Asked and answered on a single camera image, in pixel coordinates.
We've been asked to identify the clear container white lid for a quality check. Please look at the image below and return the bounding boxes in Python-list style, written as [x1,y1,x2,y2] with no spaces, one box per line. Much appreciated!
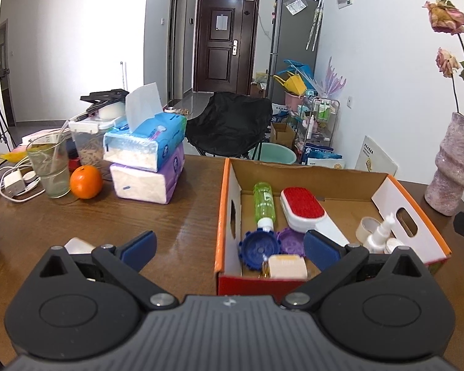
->
[68,118,114,168]

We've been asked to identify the clear folded umbrella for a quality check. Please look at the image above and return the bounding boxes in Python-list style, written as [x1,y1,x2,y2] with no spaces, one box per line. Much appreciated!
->
[312,0,325,52]
[306,0,321,51]

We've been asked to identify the grey refrigerator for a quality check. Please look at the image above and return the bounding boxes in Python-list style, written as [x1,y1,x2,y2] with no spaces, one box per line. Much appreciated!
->
[269,0,323,103]

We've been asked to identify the pink bucket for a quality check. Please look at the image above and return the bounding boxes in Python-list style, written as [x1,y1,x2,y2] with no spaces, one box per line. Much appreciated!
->
[285,91,306,111]

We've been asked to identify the dried pink roses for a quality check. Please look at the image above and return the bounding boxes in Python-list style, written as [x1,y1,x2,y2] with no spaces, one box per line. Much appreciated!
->
[423,0,464,124]

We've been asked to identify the orange fruit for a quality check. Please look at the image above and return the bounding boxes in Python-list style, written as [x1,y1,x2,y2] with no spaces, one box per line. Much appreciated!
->
[70,165,103,199]

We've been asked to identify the white charger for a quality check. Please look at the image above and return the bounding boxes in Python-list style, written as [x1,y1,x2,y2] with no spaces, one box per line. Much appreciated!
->
[0,172,26,198]

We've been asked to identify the blue gear-shaped lid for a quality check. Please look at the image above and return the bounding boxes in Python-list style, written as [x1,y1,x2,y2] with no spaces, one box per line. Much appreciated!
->
[238,229,281,268]

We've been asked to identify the purple gear-shaped lid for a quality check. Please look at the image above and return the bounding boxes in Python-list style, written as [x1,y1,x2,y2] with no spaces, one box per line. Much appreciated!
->
[276,227,306,258]

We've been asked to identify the blue tissue pack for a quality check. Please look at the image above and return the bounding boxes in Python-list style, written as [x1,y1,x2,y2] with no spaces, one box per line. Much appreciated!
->
[103,82,187,173]

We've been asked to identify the green plastic basin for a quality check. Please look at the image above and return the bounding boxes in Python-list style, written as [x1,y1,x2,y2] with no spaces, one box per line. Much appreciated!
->
[260,142,298,165]

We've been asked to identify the clear drinking glass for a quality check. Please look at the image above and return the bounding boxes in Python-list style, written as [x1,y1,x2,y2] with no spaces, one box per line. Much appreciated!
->
[26,133,71,198]

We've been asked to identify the purple feather decoration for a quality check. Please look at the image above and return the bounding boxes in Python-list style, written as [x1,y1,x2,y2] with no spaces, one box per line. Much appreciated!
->
[319,57,347,97]

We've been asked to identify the white cable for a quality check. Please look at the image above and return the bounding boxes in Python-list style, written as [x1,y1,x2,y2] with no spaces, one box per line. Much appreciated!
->
[0,158,43,202]

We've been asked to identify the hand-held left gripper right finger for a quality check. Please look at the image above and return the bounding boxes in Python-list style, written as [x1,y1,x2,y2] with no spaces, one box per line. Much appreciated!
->
[281,230,436,312]

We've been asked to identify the red cardboard box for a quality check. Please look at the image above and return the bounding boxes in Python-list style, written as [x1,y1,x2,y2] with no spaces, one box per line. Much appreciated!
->
[214,157,452,296]

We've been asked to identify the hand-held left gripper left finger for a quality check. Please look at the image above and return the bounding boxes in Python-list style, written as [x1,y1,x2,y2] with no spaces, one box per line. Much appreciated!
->
[30,231,180,312]

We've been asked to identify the white lint brush red pad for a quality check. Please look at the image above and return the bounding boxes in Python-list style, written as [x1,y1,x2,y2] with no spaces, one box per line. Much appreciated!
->
[280,187,350,248]

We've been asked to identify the white board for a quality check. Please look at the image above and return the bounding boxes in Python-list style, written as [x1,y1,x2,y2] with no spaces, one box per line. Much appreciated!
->
[354,135,398,174]

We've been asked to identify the wire rack with bottles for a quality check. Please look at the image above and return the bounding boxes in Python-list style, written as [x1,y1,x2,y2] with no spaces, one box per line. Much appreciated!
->
[299,96,340,151]

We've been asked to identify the blue white pack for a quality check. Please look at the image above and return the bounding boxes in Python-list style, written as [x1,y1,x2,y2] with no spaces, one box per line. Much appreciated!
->
[271,104,294,122]
[302,143,343,159]

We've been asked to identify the black folding chair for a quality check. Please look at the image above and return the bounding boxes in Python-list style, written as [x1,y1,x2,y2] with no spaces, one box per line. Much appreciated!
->
[186,92,273,160]

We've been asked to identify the black folding stand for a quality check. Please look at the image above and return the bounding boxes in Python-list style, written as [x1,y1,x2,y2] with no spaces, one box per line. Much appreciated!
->
[80,90,129,105]

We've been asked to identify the white plastic container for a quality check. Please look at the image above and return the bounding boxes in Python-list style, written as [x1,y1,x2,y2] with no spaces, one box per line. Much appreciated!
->
[64,237,97,256]

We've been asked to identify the small white bottle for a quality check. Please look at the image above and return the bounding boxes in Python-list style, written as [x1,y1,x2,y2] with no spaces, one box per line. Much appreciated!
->
[363,213,397,254]

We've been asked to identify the dark brown door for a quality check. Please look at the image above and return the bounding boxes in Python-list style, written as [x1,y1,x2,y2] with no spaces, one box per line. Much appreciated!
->
[193,0,260,95]

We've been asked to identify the white tape roll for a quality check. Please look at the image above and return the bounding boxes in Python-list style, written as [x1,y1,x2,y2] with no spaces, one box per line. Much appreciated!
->
[356,216,381,240]

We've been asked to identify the green spray bottle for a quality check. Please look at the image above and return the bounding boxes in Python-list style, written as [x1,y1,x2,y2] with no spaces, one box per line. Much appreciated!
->
[253,181,278,232]

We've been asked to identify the pink textured vase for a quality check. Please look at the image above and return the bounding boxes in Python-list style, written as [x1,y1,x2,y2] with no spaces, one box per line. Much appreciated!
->
[424,112,464,217]

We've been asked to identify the white printed bag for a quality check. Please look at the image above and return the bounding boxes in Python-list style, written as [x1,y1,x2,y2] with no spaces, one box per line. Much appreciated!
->
[307,156,346,170]

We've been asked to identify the purple tissue pack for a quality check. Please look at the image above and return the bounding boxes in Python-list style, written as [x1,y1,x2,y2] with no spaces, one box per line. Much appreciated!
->
[109,141,185,205]

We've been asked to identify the cream square box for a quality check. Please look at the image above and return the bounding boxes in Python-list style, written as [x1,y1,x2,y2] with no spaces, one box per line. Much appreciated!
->
[266,254,308,279]

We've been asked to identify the open cardboard box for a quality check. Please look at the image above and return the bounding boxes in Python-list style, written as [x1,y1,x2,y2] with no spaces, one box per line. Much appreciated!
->
[270,122,296,149]

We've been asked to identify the blue plastic toy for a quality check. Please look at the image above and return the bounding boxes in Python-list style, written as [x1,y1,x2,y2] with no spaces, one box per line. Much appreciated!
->
[283,59,318,89]

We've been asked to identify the pink book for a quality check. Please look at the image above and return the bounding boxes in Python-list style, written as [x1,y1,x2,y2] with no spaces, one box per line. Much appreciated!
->
[17,128,64,149]

